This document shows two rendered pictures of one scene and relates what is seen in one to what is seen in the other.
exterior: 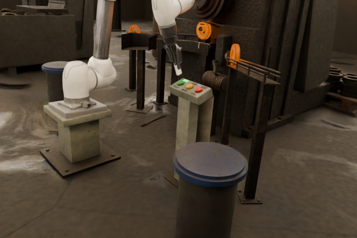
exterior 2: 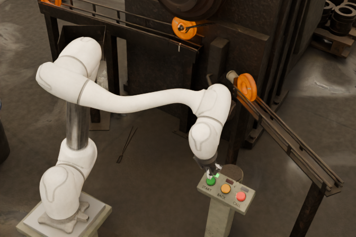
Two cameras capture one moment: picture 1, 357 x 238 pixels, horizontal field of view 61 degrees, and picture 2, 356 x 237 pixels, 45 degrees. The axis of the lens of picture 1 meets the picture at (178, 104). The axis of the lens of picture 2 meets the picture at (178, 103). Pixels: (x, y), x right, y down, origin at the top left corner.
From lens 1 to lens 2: 136 cm
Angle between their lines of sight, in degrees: 28
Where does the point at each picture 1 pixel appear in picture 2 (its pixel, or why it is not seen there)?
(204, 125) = not seen: hidden behind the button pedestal
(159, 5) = (204, 148)
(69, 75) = (56, 199)
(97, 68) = (80, 163)
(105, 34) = (86, 123)
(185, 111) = (222, 213)
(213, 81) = not seen: hidden behind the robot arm
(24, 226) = not seen: outside the picture
